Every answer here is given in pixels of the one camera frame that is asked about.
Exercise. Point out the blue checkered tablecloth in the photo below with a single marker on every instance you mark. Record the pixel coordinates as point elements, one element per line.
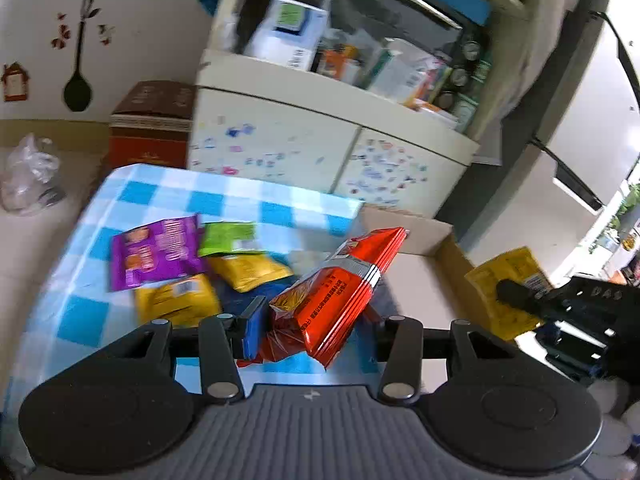
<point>150,195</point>

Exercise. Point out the butterfly wall sticker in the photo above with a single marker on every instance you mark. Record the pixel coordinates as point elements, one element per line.
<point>106,33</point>

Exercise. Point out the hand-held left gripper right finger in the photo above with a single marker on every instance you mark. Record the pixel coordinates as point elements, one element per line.
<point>400,340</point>

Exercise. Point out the cream cabinet with stickers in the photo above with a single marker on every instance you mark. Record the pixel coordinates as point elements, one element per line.
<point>280,125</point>

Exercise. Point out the red snack packet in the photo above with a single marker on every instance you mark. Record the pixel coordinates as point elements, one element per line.
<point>335,300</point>

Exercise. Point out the red house wall sticker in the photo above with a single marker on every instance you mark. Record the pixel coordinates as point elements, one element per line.
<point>15,82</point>

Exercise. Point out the yellow snack packet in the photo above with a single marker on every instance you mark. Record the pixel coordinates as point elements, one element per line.
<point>175,300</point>
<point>250,272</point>
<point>515,262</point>

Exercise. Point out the light green tin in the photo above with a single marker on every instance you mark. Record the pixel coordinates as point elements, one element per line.
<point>466,114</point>

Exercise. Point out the white box with green label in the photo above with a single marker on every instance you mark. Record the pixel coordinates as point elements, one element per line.
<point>285,30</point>

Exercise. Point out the purple snack packet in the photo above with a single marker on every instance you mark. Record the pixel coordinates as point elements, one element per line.
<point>155,252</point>

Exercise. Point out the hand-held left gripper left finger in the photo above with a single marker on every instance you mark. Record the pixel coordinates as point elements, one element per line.
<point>252,330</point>

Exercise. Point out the cardboard box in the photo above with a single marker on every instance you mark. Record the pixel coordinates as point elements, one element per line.
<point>425,280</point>

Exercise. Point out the red-brown carton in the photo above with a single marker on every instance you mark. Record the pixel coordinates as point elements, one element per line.
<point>150,145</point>

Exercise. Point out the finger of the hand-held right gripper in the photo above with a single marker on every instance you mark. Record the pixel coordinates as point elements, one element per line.
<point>520,296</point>

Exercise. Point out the black spoon wall decal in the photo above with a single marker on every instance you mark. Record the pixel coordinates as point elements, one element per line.
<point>77,92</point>

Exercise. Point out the green snack packet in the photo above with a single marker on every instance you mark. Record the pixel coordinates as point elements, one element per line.
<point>227,239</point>

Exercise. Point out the clear plastic bag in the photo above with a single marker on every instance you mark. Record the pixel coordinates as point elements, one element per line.
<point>27,175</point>

